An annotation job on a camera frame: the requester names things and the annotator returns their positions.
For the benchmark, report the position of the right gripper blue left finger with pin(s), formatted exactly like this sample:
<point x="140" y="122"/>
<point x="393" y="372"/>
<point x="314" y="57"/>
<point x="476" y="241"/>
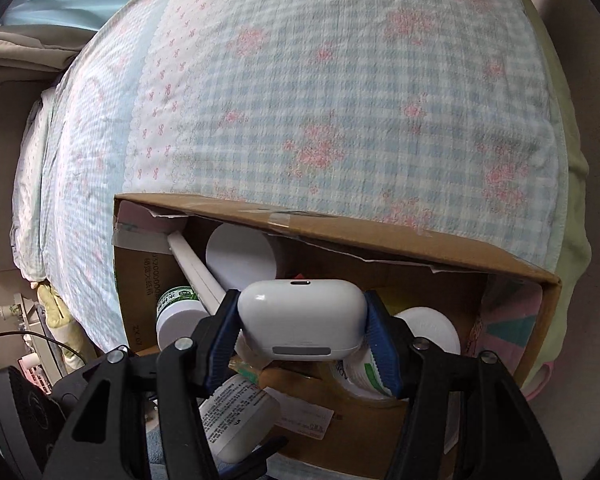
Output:
<point x="219" y="342"/>

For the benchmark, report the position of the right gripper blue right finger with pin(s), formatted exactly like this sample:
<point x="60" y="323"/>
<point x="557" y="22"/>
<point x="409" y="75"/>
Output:
<point x="379" y="337"/>

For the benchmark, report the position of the white pill bottle green label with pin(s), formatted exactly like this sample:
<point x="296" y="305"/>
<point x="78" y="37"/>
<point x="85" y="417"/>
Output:
<point x="414" y="322"/>

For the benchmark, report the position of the green jar white lid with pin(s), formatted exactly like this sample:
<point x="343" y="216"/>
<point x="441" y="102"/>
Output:
<point x="178" y="313"/>

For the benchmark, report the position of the white earbuds case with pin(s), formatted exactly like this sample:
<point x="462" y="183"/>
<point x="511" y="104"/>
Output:
<point x="303" y="320"/>

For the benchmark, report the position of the white lidded round jar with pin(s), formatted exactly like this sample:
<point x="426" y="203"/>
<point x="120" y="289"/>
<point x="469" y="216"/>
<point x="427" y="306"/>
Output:
<point x="238" y="256"/>

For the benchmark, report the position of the yellow packing tape roll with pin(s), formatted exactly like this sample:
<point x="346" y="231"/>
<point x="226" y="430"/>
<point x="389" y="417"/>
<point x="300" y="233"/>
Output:
<point x="357" y="384"/>

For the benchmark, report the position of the cardboard box pink lining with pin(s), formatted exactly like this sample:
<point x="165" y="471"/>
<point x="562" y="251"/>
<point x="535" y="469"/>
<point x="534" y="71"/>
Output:
<point x="500" y="438"/>

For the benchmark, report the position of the cluttered side shelf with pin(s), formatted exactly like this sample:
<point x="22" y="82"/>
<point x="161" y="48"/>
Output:
<point x="57" y="344"/>

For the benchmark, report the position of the white pillow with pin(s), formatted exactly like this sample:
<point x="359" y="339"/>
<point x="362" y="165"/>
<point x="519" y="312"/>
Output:
<point x="28" y="192"/>

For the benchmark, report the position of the checkered floral bed quilt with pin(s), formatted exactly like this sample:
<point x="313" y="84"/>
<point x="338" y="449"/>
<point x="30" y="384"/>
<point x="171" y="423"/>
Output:
<point x="452" y="116"/>

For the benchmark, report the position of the beige bed headboard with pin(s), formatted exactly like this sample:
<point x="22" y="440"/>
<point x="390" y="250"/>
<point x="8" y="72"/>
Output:
<point x="32" y="58"/>

